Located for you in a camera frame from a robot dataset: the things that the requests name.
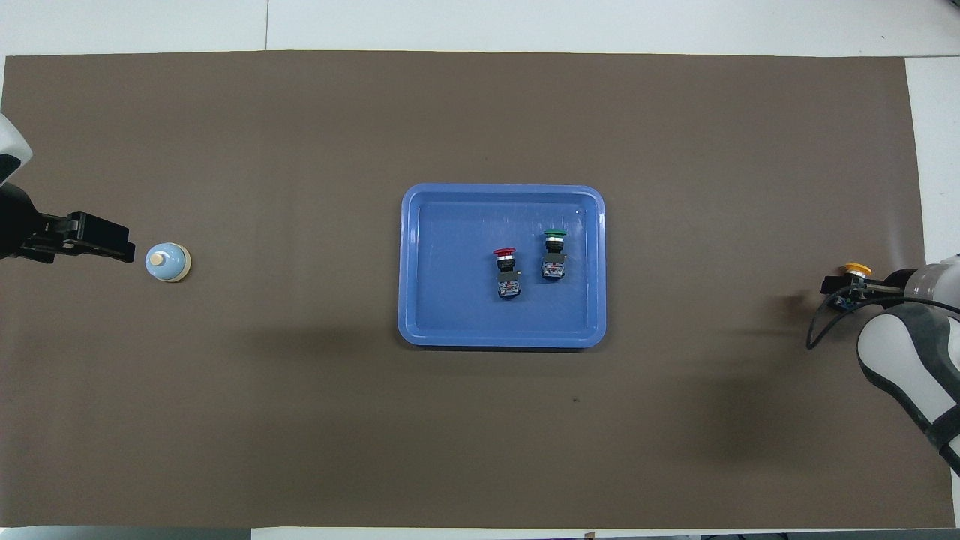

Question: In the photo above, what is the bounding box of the light blue desk bell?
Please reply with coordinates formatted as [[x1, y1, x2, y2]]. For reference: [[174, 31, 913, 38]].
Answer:
[[145, 241, 192, 284]]

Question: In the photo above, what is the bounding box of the brown table mat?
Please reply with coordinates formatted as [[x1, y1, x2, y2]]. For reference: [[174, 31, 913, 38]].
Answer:
[[0, 50, 957, 530]]

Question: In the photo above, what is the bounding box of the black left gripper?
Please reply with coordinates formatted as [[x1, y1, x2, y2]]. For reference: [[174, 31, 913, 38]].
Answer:
[[0, 184, 137, 264]]

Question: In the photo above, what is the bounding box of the red push button switch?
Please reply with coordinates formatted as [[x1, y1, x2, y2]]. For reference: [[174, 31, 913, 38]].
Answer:
[[493, 247, 524, 302]]

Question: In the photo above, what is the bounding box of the yellow push button switch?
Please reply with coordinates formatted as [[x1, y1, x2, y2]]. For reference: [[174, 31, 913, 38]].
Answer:
[[838, 262, 873, 313]]

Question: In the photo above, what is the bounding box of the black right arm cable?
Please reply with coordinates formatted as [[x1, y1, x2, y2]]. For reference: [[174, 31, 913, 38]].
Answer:
[[806, 289, 960, 351]]

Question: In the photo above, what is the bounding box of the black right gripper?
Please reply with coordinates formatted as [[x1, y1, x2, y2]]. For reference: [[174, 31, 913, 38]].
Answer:
[[821, 274, 910, 304]]

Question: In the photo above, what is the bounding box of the blue plastic tray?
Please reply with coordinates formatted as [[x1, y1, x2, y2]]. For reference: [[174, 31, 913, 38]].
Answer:
[[397, 184, 607, 350]]

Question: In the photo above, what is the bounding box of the green push button switch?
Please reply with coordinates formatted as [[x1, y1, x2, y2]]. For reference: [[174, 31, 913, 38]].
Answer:
[[541, 229, 569, 283]]

